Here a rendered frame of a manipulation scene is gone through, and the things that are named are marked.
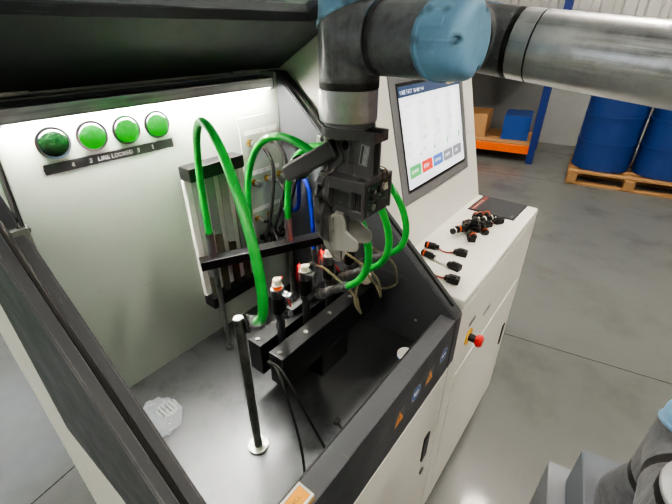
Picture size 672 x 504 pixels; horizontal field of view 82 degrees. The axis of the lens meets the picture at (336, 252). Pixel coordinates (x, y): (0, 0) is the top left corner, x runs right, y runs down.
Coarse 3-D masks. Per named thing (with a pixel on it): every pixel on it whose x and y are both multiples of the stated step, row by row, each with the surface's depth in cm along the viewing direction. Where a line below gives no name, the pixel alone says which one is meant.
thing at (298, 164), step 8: (328, 144) 50; (312, 152) 53; (320, 152) 52; (328, 152) 51; (336, 152) 51; (296, 160) 55; (304, 160) 54; (312, 160) 54; (320, 160) 53; (328, 160) 52; (288, 168) 57; (296, 168) 56; (304, 168) 55; (312, 168) 54; (288, 176) 58; (296, 176) 57; (304, 176) 58
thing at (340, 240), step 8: (328, 216) 55; (336, 216) 55; (336, 224) 56; (344, 224) 55; (336, 232) 57; (344, 232) 56; (336, 240) 58; (344, 240) 57; (352, 240) 56; (328, 248) 59; (336, 248) 58; (344, 248) 57; (352, 248) 56; (336, 256) 60
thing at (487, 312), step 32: (288, 64) 96; (384, 96) 96; (384, 160) 99; (448, 192) 130; (416, 224) 115; (512, 256) 126; (480, 288) 102; (512, 288) 147; (480, 320) 115; (480, 352) 133; (448, 384) 106; (480, 384) 158; (448, 416) 121; (448, 448) 142
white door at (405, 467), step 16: (432, 400) 96; (416, 416) 88; (432, 416) 102; (416, 432) 93; (432, 432) 109; (400, 448) 85; (416, 448) 99; (384, 464) 79; (400, 464) 90; (416, 464) 105; (384, 480) 83; (400, 480) 95; (416, 480) 112; (368, 496) 77; (384, 496) 87; (400, 496) 101; (416, 496) 120
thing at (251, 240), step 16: (208, 128) 54; (224, 160) 50; (240, 192) 49; (240, 208) 48; (208, 224) 81; (256, 240) 48; (256, 256) 48; (256, 272) 49; (256, 288) 50; (256, 320) 55
